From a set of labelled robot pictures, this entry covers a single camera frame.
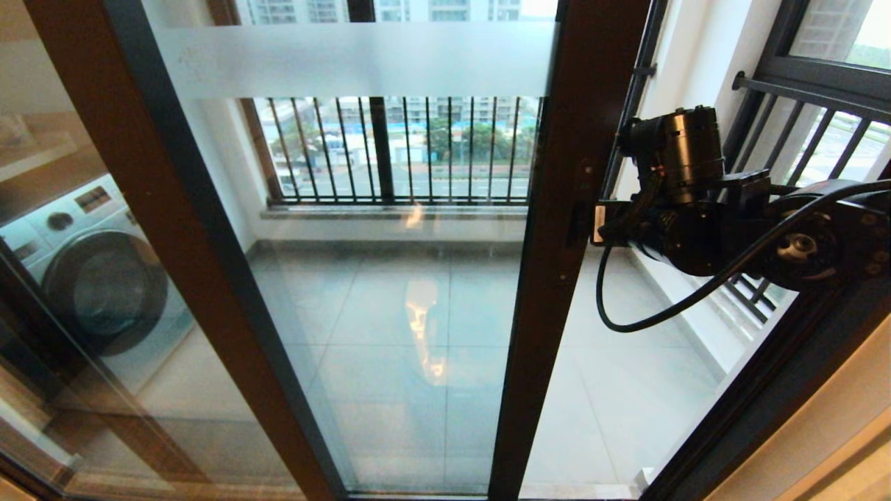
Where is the brown-framed fixed glass door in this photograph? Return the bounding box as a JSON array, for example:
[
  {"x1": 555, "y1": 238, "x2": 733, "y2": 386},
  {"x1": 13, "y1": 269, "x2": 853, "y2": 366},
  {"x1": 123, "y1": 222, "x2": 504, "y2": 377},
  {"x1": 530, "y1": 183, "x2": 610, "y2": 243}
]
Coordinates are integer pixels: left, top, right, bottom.
[{"x1": 0, "y1": 0, "x2": 349, "y2": 501}]

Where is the brown-framed sliding glass door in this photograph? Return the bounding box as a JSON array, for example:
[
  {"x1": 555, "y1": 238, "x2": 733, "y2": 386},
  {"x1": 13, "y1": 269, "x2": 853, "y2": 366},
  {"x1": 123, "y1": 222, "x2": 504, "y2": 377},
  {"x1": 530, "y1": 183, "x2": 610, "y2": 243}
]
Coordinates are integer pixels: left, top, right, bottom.
[{"x1": 160, "y1": 0, "x2": 654, "y2": 501}]

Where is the silver front-load washing machine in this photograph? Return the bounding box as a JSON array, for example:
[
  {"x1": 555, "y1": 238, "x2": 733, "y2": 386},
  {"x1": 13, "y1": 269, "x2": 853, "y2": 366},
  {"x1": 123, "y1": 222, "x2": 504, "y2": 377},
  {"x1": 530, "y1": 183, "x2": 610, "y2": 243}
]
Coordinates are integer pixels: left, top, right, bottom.
[{"x1": 0, "y1": 174, "x2": 197, "y2": 411}]

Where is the cream wall shelf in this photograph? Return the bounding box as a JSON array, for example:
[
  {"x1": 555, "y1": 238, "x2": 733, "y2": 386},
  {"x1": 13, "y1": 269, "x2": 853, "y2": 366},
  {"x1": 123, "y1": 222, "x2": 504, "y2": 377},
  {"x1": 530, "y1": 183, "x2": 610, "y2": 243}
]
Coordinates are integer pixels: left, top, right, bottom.
[{"x1": 0, "y1": 115, "x2": 79, "y2": 185}]

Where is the dark wide window frame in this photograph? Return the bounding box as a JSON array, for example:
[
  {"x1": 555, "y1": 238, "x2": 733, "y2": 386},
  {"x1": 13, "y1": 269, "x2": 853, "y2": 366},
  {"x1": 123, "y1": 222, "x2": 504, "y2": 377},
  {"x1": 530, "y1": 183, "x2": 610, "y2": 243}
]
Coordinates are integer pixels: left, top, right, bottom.
[{"x1": 205, "y1": 0, "x2": 669, "y2": 207}]

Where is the dark door frame jamb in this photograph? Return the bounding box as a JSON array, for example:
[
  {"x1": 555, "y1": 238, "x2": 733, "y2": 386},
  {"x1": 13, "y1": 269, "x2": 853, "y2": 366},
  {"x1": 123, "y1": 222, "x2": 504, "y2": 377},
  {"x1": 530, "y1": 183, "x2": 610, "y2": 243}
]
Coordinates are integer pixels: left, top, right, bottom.
[{"x1": 640, "y1": 278, "x2": 891, "y2": 501}]

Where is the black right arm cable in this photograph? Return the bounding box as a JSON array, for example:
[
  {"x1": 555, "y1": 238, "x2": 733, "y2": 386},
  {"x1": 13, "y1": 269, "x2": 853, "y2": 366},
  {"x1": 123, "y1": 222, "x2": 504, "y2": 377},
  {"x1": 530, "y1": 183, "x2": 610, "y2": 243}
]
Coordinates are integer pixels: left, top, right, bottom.
[{"x1": 595, "y1": 177, "x2": 891, "y2": 333}]

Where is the long grey stone window sill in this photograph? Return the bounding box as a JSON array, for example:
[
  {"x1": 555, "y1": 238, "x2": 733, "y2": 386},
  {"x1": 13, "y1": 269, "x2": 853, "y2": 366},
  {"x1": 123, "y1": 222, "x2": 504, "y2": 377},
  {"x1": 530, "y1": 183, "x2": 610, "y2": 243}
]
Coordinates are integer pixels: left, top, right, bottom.
[{"x1": 261, "y1": 204, "x2": 530, "y2": 222}]

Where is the beige wooden door casing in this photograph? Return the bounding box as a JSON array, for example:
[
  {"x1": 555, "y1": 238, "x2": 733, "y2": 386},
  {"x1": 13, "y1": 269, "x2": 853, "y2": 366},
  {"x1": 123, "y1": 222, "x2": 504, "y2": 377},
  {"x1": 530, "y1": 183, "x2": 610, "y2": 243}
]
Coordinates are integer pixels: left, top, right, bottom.
[{"x1": 703, "y1": 327, "x2": 891, "y2": 501}]

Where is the dark narrow window frame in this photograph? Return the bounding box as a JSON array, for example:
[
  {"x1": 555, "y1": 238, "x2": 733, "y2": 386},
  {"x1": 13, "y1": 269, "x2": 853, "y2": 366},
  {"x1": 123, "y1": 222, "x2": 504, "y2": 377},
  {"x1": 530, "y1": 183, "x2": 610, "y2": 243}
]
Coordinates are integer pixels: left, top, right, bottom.
[{"x1": 724, "y1": 0, "x2": 891, "y2": 182}]

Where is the black short window railing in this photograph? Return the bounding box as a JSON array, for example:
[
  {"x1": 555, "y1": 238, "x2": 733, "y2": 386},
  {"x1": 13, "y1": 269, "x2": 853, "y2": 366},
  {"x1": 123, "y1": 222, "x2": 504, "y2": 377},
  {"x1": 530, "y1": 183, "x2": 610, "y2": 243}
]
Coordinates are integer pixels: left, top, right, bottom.
[{"x1": 717, "y1": 70, "x2": 891, "y2": 324}]

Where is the black long window railing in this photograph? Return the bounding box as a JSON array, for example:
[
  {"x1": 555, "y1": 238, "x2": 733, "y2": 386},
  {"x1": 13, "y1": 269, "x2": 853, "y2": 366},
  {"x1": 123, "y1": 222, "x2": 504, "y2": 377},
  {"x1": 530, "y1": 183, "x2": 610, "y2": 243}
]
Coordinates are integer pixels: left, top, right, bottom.
[{"x1": 251, "y1": 63, "x2": 659, "y2": 208}]

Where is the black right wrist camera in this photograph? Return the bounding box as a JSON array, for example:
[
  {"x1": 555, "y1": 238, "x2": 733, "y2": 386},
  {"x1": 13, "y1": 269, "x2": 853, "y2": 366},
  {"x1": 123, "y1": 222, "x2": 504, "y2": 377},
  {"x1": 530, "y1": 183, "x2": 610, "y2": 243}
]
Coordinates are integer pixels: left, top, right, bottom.
[{"x1": 590, "y1": 200, "x2": 631, "y2": 246}]

